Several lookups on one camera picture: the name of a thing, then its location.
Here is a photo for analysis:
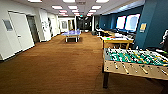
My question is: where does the blue ping pong table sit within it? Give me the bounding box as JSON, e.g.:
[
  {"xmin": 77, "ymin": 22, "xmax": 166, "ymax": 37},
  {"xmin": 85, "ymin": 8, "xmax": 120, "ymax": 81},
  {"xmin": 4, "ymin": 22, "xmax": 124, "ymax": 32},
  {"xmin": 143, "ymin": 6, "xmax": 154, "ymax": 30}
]
[{"xmin": 61, "ymin": 29, "xmax": 82, "ymax": 44}]

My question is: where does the green foosball table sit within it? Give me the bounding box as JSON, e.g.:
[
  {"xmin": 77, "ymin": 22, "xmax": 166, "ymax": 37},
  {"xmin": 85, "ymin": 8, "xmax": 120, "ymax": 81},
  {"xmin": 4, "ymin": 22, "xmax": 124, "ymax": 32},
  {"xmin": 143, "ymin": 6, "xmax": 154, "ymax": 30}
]
[{"xmin": 102, "ymin": 47, "xmax": 168, "ymax": 90}]

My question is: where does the grey elevator door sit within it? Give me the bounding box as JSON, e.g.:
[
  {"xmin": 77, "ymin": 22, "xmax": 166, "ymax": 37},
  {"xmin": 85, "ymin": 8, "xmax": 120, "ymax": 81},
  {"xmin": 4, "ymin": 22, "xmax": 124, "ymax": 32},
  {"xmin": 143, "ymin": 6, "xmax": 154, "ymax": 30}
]
[{"xmin": 26, "ymin": 14, "xmax": 41, "ymax": 45}]

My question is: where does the yellow wall sign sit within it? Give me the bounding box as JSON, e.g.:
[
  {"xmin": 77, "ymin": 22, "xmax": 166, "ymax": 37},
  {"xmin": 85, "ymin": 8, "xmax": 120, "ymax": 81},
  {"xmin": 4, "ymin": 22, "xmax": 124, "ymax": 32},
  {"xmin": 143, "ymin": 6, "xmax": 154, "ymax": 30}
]
[{"xmin": 139, "ymin": 22, "xmax": 148, "ymax": 34}]

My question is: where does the grey wall sign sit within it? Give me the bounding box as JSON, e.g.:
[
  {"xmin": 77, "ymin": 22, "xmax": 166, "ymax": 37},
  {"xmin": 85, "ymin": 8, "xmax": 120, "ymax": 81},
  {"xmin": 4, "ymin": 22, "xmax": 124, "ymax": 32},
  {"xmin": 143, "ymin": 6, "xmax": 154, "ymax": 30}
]
[{"xmin": 2, "ymin": 19, "xmax": 14, "ymax": 32}]

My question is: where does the ceiling light panel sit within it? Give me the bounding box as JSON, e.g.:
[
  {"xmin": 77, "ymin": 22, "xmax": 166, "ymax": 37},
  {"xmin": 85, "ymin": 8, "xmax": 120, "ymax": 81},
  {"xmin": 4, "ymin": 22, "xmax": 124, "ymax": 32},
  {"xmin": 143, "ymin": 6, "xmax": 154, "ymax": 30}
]
[
  {"xmin": 51, "ymin": 5, "xmax": 64, "ymax": 10},
  {"xmin": 91, "ymin": 5, "xmax": 103, "ymax": 10},
  {"xmin": 95, "ymin": 0, "xmax": 111, "ymax": 4},
  {"xmin": 27, "ymin": 0, "xmax": 44, "ymax": 4},
  {"xmin": 62, "ymin": 0, "xmax": 77, "ymax": 4},
  {"xmin": 67, "ymin": 5, "xmax": 79, "ymax": 10}
]

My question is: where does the white door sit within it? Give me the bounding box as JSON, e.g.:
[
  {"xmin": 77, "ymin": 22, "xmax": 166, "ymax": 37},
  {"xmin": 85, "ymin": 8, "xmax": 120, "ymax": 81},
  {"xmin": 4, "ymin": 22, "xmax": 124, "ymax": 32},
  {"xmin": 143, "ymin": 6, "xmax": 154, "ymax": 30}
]
[{"xmin": 7, "ymin": 11, "xmax": 36, "ymax": 53}]

